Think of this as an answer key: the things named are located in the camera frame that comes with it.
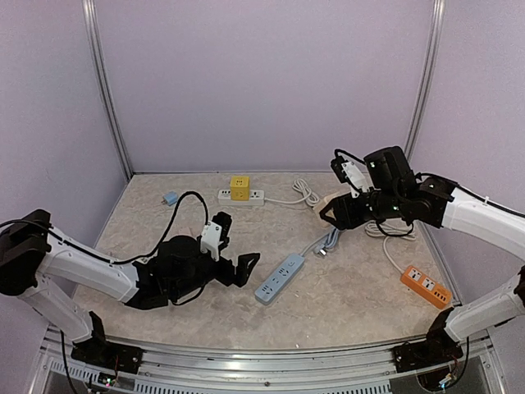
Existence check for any beige cube socket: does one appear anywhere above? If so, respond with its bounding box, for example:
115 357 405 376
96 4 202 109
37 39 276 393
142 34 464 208
313 192 341 228

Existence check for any blue power strip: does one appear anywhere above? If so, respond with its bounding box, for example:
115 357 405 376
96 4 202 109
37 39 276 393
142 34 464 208
254 227 340 305

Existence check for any white power strip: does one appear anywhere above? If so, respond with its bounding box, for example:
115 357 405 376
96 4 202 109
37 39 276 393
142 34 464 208
217 178 321 208

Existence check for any yellow cube socket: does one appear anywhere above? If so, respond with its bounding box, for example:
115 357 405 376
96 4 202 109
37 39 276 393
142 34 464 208
230 176 250 201

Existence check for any orange power strip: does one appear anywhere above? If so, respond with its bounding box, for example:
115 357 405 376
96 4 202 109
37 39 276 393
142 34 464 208
364 221 453 309

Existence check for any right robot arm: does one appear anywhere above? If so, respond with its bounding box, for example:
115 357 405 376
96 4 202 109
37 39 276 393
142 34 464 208
319 146 524 364

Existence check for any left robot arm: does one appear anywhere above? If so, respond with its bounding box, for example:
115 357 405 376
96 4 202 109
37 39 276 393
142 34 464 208
1 209 260 365

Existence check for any blue plug adapter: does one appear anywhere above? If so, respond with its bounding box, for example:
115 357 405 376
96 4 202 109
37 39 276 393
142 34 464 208
162 191 179 207

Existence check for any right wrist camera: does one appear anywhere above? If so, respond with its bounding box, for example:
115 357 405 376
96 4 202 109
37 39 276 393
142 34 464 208
331 156 370 198

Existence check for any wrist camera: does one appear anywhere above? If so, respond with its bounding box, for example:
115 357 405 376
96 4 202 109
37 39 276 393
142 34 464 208
331 156 370 198
199 212 232 262

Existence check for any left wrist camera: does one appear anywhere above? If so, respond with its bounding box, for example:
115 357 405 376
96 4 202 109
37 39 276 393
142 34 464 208
199 212 232 262

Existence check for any front aluminium rail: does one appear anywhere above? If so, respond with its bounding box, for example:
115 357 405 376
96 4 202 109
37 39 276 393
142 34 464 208
25 326 509 393

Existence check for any right aluminium frame post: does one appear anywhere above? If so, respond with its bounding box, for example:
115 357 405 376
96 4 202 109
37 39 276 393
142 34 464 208
404 0 446 163

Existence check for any aluminium frame post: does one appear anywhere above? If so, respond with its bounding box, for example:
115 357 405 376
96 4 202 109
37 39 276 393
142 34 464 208
81 0 135 182
404 0 446 163

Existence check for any left aluminium frame post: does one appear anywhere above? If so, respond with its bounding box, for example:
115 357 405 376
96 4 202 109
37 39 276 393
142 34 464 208
81 0 135 182

